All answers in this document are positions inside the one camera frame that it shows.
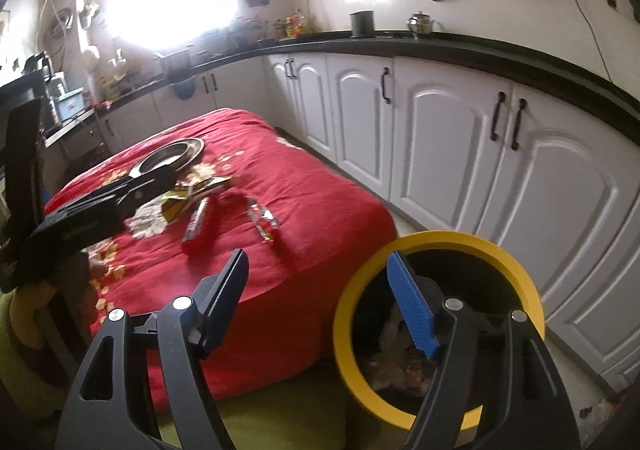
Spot trash inside bin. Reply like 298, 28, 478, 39
364, 320, 436, 399

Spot round metal plate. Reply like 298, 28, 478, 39
129, 138, 205, 178

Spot dark metal cup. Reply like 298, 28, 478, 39
349, 10, 375, 39

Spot red tube snack package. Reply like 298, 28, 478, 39
182, 197, 209, 244

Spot steel cooking pot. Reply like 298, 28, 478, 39
158, 49, 192, 84

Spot red floral tablecloth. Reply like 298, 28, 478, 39
48, 108, 396, 400

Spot white kitchen base cabinets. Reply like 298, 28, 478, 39
102, 53, 639, 389

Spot yellow crumpled wrapper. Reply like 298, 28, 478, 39
160, 176, 233, 223

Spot blue hanging basin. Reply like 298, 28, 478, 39
169, 76, 196, 101

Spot left hand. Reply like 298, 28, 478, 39
9, 251, 107, 350

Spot yellow round trash bin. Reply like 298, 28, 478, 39
332, 229, 547, 433

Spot black kettle cable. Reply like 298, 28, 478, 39
569, 0, 614, 84

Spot black countertop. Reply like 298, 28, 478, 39
44, 30, 640, 145

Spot small steel teapot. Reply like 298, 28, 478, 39
407, 11, 435, 39

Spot red white snack wrapper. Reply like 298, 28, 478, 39
247, 197, 280, 242

